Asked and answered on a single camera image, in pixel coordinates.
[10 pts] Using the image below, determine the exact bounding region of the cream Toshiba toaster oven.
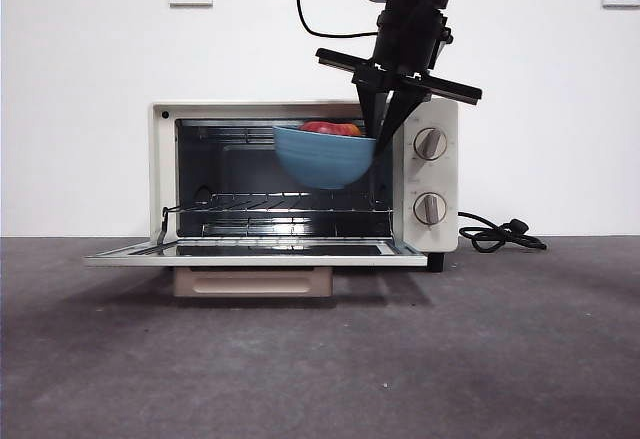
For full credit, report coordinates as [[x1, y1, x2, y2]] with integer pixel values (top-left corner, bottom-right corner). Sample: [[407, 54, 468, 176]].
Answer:
[[84, 99, 460, 299]]

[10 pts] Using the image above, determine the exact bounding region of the beige oven knob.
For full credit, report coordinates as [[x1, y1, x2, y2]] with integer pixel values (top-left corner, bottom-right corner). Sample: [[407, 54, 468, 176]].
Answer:
[[413, 127, 449, 162], [413, 191, 448, 226]]

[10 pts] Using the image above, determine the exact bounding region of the red apple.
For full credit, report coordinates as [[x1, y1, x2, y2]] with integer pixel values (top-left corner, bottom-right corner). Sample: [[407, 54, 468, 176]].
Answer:
[[299, 119, 362, 137]]

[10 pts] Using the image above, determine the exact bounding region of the black oven power cable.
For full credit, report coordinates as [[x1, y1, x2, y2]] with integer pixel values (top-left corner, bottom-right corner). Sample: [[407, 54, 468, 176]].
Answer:
[[458, 211, 548, 254]]

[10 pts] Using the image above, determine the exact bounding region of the blue ribbed bowl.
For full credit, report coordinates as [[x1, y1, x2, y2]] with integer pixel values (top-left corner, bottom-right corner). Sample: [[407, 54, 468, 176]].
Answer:
[[272, 125, 377, 190]]

